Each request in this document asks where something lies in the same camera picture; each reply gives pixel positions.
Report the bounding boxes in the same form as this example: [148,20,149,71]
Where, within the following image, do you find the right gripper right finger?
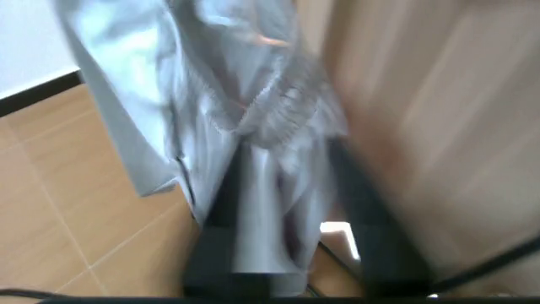
[331,138,434,296]

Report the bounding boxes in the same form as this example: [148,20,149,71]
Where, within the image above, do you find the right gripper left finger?
[183,145,271,296]

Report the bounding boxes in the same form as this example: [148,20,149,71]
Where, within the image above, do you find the pale grey shorts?
[53,0,352,297]

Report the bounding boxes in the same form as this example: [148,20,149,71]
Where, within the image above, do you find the beige curtain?
[294,0,540,296]

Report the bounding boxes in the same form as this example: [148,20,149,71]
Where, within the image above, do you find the black cable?
[0,288,67,300]

